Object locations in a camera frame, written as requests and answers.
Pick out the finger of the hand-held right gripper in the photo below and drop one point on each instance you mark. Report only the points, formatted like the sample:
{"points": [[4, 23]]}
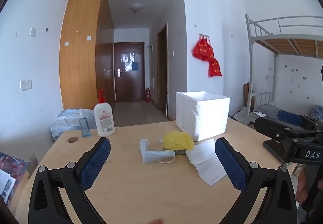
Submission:
{"points": [[290, 117], [276, 148]]}

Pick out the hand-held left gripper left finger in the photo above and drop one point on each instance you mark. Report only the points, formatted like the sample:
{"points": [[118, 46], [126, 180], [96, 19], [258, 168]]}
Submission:
{"points": [[96, 160]]}

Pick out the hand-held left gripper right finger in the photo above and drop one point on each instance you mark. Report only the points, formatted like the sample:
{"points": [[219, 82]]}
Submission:
{"points": [[231, 163]]}

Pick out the white tissue stack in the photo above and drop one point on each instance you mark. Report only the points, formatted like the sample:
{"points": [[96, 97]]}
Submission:
{"points": [[204, 163]]}

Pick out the white foam box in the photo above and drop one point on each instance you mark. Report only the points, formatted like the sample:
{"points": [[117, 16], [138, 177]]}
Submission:
{"points": [[209, 117]]}

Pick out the light blue face mask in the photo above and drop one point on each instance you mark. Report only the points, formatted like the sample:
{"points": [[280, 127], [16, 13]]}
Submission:
{"points": [[154, 155]]}

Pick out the yellow foam fruit net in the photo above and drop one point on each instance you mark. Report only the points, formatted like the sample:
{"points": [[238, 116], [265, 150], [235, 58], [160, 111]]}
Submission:
{"points": [[176, 140]]}

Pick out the person's right hand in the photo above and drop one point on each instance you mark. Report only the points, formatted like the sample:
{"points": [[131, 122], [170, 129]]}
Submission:
{"points": [[302, 186]]}

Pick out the grey bed mat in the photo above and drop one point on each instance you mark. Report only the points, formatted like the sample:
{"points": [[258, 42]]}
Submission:
{"points": [[267, 110]]}

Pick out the floral cloth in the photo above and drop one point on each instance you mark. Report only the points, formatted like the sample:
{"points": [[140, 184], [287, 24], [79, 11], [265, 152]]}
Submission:
{"points": [[317, 111]]}

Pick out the white cloth on bed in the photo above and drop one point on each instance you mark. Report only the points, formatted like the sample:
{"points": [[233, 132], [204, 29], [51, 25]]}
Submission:
{"points": [[258, 114]]}

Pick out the blue spray bottle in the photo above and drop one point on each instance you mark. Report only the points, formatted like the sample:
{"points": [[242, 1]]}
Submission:
{"points": [[85, 128]]}

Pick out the white lotion pump bottle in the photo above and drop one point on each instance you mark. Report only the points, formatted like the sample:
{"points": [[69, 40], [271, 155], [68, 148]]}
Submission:
{"points": [[104, 120]]}

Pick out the brown wooden board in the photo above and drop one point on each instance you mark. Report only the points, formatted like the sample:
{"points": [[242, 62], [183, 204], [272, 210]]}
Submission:
{"points": [[246, 95]]}

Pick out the pile of light blue cloth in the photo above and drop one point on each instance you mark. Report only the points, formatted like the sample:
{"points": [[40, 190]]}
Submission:
{"points": [[68, 120]]}

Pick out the grey metal bunk bed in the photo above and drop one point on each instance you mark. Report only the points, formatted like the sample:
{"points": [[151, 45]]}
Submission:
{"points": [[249, 62]]}

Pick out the red fire extinguisher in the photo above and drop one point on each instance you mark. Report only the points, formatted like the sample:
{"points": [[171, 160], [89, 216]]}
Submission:
{"points": [[147, 96]]}

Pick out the dark brown entrance door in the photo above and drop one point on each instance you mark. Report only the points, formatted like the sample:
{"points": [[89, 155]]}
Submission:
{"points": [[128, 82]]}

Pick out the red cloth bag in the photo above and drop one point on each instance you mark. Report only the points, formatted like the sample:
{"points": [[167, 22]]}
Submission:
{"points": [[199, 48], [210, 53], [215, 68]]}

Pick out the wooden wardrobe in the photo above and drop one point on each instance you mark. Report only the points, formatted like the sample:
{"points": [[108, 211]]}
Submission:
{"points": [[78, 62]]}

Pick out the round ceiling lamp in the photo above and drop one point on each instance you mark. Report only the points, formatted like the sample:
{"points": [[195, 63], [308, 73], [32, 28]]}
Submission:
{"points": [[136, 7]]}

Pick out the double white wall outlet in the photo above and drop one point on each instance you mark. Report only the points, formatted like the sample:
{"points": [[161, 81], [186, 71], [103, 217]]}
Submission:
{"points": [[25, 85]]}

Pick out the wooden side door frame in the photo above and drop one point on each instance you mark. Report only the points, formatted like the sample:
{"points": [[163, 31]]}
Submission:
{"points": [[162, 75]]}

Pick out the metal wall hook rack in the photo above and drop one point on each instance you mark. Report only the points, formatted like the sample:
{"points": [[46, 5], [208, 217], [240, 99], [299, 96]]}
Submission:
{"points": [[204, 35]]}

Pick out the white wall switch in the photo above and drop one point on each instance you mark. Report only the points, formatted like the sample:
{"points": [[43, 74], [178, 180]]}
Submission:
{"points": [[32, 32]]}

